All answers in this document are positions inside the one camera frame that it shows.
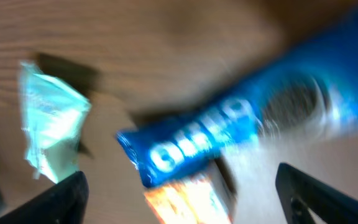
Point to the blue oreo cookie pack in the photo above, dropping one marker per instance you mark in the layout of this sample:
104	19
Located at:
311	92

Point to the orange snack packet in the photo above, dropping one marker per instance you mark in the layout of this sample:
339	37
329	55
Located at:
202	198

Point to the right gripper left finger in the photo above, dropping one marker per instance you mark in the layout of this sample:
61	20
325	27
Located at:
63	203

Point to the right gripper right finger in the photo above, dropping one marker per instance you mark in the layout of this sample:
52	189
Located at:
300	194

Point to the light green wipes packet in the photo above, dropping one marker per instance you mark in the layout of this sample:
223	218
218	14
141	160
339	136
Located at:
53	114

